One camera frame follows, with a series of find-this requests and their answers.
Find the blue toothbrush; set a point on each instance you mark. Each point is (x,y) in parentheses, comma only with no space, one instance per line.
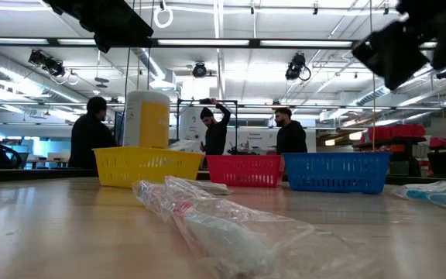
(436,198)

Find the small silver packet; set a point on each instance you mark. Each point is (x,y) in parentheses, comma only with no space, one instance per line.
(211,188)

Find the red toothbrush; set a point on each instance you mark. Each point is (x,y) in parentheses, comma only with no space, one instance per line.
(215,232)

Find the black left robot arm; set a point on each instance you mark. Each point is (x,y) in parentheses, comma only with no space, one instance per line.
(107,19)

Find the red bins on shelf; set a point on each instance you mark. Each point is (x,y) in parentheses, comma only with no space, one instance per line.
(397,132)

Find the black office chair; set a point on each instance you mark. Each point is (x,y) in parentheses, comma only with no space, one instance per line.
(441,162)

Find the blue plastic basket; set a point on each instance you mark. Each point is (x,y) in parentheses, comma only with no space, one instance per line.
(337,172)

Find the red plastic basket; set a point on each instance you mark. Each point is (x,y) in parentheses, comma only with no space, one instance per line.
(244,170)

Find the long ceiling light fixture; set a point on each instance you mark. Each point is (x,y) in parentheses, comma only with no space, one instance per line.
(203,42)

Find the white yellow wipes canister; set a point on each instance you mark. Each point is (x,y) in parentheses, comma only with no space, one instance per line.
(145,120)

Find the yellow plastic basket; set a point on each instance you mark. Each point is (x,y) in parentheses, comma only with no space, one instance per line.
(145,166)

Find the black ceiling camera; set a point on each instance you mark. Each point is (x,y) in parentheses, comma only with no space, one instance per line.
(296,66)
(49,64)
(199,70)

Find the silver ventilation duct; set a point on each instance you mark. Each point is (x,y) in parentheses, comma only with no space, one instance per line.
(21,73)

